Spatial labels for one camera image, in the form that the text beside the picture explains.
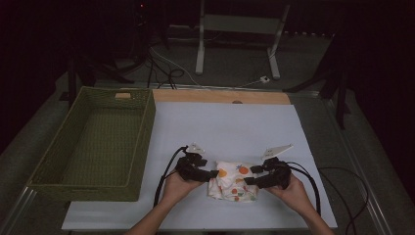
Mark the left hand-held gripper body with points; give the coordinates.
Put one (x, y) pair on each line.
(189, 168)

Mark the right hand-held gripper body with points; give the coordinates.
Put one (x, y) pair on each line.
(277, 176)

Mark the white fruit-print baby garment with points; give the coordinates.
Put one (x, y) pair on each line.
(233, 187)

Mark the person's left hand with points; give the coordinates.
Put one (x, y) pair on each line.
(176, 191)

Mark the person's right hand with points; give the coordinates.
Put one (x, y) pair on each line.
(297, 196)

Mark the white table cover sheet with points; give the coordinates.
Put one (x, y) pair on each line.
(225, 127)

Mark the white power plug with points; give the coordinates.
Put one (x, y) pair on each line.
(265, 79)

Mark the green woven basket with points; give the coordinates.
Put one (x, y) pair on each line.
(98, 143)

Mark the wooden basket tag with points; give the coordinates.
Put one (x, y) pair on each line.
(123, 95)

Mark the black stand with long legs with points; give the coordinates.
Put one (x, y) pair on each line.
(81, 71)

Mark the white metal stand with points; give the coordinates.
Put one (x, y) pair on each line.
(241, 23)

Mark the black stand with tall post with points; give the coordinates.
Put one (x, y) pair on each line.
(339, 84)

